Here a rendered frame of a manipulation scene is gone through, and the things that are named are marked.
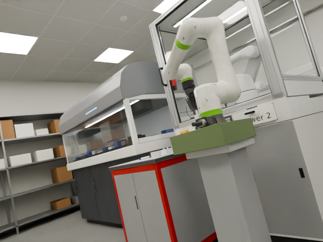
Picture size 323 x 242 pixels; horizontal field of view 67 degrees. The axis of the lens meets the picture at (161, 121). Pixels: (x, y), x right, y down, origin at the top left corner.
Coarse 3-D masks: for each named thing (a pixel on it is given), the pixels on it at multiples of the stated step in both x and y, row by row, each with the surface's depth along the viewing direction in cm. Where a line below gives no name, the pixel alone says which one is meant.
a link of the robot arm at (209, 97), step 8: (200, 88) 134; (208, 88) 133; (216, 88) 134; (224, 88) 136; (200, 96) 134; (208, 96) 132; (216, 96) 134; (224, 96) 136; (200, 104) 134; (208, 104) 132; (216, 104) 132; (200, 112) 135; (208, 112) 132; (216, 112) 132
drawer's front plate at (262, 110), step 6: (258, 108) 161; (264, 108) 158; (270, 108) 155; (234, 114) 175; (240, 114) 171; (252, 114) 164; (258, 114) 161; (264, 114) 158; (270, 114) 156; (258, 120) 162; (264, 120) 159; (270, 120) 156
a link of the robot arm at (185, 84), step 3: (186, 81) 179; (189, 81) 179; (192, 81) 180; (183, 84) 181; (186, 84) 179; (189, 84) 178; (192, 84) 179; (183, 87) 181; (186, 87) 179; (189, 87) 180; (192, 87) 180
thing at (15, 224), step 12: (0, 120) 431; (12, 120) 451; (24, 120) 472; (0, 132) 406; (0, 144) 427; (12, 168) 409; (72, 180) 467; (24, 192) 414; (12, 204) 393; (72, 204) 471; (36, 216) 430; (0, 228) 395; (12, 228) 385
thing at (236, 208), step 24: (240, 144) 124; (216, 168) 126; (240, 168) 126; (216, 192) 128; (240, 192) 120; (216, 216) 129; (240, 216) 119; (264, 216) 131; (240, 240) 120; (264, 240) 125
